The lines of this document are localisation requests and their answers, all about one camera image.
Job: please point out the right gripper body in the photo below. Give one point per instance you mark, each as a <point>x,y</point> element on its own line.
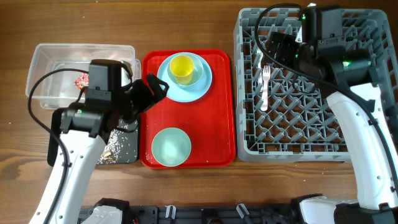
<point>289,53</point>

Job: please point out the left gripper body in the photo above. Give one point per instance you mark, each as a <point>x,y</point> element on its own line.
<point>134,100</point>

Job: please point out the light blue plate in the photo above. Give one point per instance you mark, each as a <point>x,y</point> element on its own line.
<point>186,95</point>

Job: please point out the white plastic spoon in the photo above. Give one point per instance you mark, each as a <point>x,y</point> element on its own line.
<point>257,62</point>

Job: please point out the white plastic fork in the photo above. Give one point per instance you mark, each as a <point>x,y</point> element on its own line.
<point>266,74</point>

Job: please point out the yellow plastic cup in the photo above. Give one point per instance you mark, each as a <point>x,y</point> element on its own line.
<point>182,67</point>

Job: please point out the light blue small bowl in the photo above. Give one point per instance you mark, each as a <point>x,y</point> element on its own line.
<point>197,73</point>

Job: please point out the red snack wrapper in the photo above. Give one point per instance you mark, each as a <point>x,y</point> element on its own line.
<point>82,81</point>

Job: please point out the green bowl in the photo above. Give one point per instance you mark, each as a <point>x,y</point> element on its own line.
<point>171,147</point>

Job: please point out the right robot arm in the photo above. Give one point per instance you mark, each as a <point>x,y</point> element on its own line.
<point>348,82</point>

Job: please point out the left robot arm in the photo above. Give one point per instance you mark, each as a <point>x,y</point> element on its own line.
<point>83,133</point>

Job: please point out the grey dishwasher rack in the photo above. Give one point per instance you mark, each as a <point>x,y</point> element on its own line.
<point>298,124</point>

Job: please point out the red serving tray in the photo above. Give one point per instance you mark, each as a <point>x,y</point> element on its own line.
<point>208,121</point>

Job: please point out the black tray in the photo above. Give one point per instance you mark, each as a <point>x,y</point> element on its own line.
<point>53,145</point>

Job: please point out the food scraps and rice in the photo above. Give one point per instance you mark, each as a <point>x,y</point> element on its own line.
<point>122,148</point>

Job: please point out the clear plastic bin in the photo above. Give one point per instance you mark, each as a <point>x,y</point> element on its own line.
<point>59,90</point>

